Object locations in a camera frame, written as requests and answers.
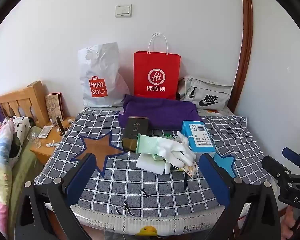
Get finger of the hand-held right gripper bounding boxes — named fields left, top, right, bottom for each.
left=282, top=147, right=300, bottom=173
left=262, top=155, right=294, bottom=183

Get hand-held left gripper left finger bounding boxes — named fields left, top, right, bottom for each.
left=15, top=152, right=98, bottom=240

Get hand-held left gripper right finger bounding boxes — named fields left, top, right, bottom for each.
left=199, top=152, right=282, bottom=240

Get fruit print packet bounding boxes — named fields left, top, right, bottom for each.
left=181, top=160, right=198, bottom=179

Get white glove with mint cuff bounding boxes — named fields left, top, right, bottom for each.
left=136, top=131, right=198, bottom=175

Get white sponge block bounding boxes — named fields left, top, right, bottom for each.
left=136, top=152, right=167, bottom=175

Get person's right hand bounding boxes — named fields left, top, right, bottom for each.
left=282, top=204, right=299, bottom=240

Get wooden nightstand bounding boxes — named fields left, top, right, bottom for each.
left=30, top=116, right=77, bottom=165

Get blue tissue packet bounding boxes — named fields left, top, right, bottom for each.
left=181, top=120, right=216, bottom=153

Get dark brown bottle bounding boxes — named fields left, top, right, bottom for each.
left=55, top=116, right=64, bottom=137

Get green bed sheet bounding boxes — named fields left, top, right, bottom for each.
left=11, top=126, right=44, bottom=188

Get white cream tube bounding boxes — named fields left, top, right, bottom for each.
left=39, top=126, right=53, bottom=138

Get clear glass cup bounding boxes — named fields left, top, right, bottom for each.
left=27, top=132, right=42, bottom=149

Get dark green box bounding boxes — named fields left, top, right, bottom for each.
left=121, top=116, right=150, bottom=153

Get spotted white pillow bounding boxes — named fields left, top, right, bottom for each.
left=1, top=116, right=32, bottom=167

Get brown patterned book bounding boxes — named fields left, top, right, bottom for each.
left=45, top=93, right=64, bottom=122

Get purple towel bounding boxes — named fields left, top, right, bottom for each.
left=122, top=94, right=203, bottom=130

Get grey sling bag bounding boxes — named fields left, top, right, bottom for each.
left=176, top=76, right=233, bottom=110

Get wooden bed headboard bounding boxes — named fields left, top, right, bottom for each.
left=0, top=81, right=49, bottom=128

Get white plastic shopping bag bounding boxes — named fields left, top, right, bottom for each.
left=77, top=42, right=130, bottom=107

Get red paper bag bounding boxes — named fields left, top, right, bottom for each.
left=133, top=32, right=181, bottom=100

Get wooden door frame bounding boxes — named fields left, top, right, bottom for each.
left=234, top=0, right=254, bottom=110

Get white wall switch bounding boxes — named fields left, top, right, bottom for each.
left=115, top=4, right=132, bottom=18

